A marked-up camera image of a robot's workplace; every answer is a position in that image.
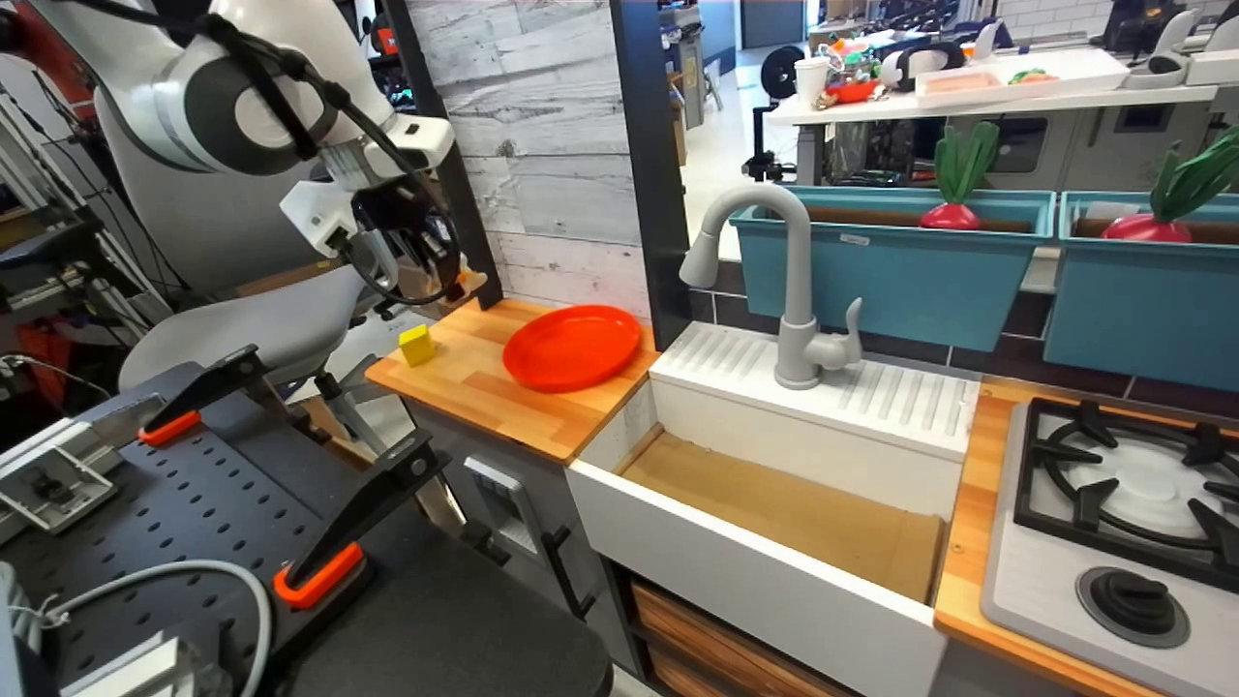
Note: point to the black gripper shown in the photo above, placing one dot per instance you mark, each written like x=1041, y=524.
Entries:
x=416, y=225

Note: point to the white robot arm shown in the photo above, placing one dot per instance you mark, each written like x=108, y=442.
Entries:
x=263, y=87

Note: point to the orange plate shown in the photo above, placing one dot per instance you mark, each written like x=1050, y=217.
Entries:
x=571, y=350

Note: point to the yellow block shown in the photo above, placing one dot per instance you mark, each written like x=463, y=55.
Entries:
x=416, y=345

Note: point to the wooden counter top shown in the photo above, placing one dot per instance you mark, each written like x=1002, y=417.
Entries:
x=466, y=380

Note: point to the grey office chair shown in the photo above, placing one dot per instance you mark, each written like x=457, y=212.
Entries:
x=241, y=259

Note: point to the rear black orange clamp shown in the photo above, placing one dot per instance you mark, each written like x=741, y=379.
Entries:
x=185, y=408

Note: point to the black orange clamp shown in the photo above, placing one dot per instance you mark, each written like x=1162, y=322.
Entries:
x=339, y=554
x=185, y=408

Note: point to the front black orange clamp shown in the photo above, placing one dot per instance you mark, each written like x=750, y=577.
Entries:
x=339, y=554

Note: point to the black perforated board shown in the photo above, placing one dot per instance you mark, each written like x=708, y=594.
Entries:
x=237, y=488

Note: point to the grey faucet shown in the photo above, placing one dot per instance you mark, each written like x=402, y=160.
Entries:
x=803, y=350

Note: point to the white toy sink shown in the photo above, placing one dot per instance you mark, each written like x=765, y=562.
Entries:
x=808, y=522

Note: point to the left teal planter box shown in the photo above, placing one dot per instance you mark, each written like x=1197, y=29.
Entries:
x=914, y=286

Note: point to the teal planter box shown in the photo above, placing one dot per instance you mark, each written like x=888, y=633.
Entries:
x=1157, y=311
x=914, y=286

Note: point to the left toy radish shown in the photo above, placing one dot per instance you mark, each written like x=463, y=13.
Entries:
x=962, y=160

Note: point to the toy radish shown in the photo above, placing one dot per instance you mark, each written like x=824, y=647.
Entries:
x=1178, y=190
x=962, y=160

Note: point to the white background table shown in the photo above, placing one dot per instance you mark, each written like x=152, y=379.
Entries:
x=1045, y=84

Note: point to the right teal planter box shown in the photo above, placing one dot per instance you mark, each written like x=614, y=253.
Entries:
x=1157, y=311

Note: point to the grey toy stove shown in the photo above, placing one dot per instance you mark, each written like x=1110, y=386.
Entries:
x=1116, y=541

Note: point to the right toy radish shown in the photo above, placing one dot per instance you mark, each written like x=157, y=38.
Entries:
x=1178, y=190

